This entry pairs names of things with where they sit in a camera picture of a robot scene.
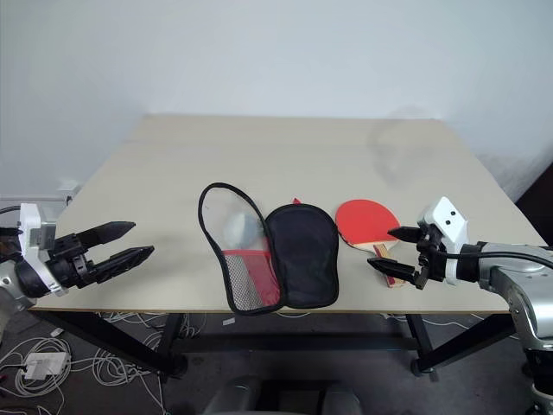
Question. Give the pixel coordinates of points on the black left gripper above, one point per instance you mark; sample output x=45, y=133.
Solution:
x=71, y=263

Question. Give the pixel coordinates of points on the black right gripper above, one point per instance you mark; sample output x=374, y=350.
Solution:
x=432, y=263

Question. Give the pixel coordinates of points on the red table tennis paddle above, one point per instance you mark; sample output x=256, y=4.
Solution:
x=365, y=220

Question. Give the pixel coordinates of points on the red black paddle case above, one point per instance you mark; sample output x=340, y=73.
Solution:
x=302, y=259

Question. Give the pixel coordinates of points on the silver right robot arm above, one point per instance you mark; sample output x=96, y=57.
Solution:
x=523, y=298

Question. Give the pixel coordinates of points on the small white plug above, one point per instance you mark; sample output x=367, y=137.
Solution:
x=56, y=333

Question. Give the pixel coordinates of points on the small white floor label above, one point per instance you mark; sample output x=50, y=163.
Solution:
x=227, y=322

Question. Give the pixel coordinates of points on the white power adapter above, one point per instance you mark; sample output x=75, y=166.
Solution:
x=45, y=364

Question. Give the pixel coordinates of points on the dark cabinet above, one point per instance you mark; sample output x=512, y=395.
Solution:
x=538, y=199

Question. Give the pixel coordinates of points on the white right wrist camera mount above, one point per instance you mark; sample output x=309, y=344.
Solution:
x=449, y=225

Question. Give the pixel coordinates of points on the white wall socket box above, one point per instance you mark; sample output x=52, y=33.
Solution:
x=68, y=186

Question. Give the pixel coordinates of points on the black metal table frame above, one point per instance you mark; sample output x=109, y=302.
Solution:
x=108, y=335

